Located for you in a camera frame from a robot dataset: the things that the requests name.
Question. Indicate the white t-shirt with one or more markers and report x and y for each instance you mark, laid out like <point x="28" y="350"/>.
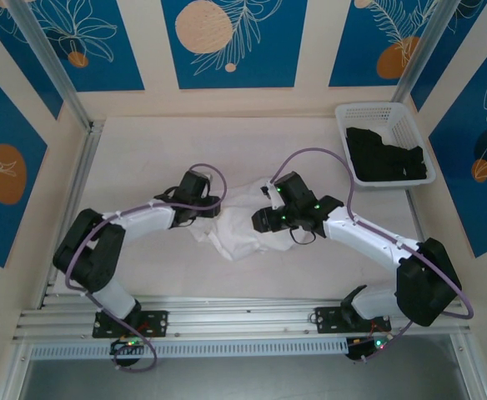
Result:
<point x="235" y="233"/>

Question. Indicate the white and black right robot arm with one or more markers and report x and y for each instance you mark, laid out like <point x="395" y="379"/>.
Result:
<point x="360" y="237"/>

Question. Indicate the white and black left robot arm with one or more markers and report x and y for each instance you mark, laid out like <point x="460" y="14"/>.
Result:
<point x="152" y="216"/>

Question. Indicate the black cloth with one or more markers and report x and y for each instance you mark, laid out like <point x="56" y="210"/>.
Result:
<point x="385" y="158"/>

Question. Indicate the white plastic basket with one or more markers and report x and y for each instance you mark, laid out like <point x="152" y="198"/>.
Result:
<point x="410" y="121"/>

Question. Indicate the black controller board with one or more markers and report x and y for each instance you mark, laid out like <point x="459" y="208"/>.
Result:
<point x="127" y="346"/>
<point x="364" y="348"/>

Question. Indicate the aluminium side rail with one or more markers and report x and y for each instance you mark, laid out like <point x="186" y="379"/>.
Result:
<point x="81" y="175"/>
<point x="420" y="233"/>

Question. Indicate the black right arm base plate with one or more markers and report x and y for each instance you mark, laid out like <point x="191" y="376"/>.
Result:
<point x="327" y="321"/>

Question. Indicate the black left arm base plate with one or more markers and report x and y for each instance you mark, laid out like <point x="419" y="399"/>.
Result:
<point x="160" y="323"/>

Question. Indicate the aluminium rail beam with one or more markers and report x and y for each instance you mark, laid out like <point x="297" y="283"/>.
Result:
<point x="243" y="321"/>

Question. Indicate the aluminium frame post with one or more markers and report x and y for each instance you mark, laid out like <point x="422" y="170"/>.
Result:
<point x="51" y="62"/>
<point x="418" y="54"/>

